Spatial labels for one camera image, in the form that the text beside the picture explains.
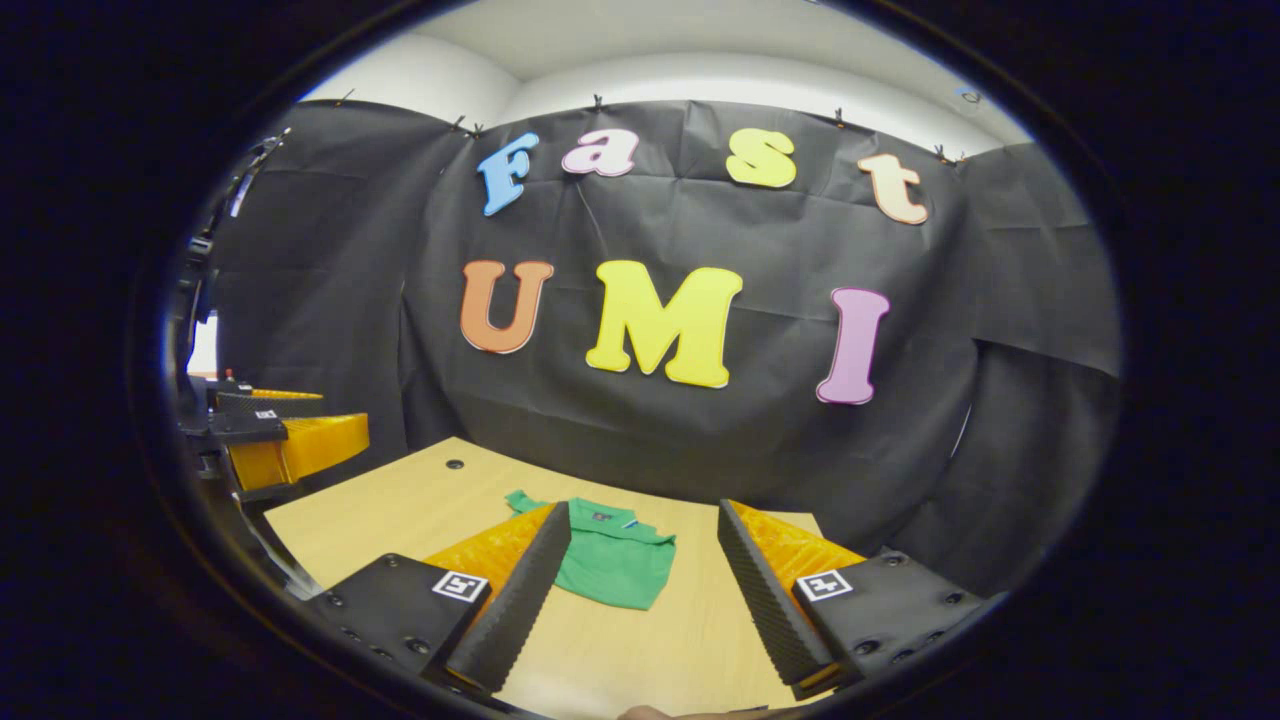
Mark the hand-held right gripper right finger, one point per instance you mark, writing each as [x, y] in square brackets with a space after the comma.
[765, 600]

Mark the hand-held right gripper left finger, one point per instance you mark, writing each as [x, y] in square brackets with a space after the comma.
[520, 605]

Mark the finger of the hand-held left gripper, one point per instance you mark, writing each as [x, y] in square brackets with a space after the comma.
[270, 406]
[310, 445]

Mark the green T-shirt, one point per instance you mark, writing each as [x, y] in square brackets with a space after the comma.
[620, 570]

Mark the black backdrop cloth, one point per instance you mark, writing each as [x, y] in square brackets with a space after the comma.
[700, 450]

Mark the small wall fixture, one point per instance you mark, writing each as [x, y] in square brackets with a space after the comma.
[968, 95]

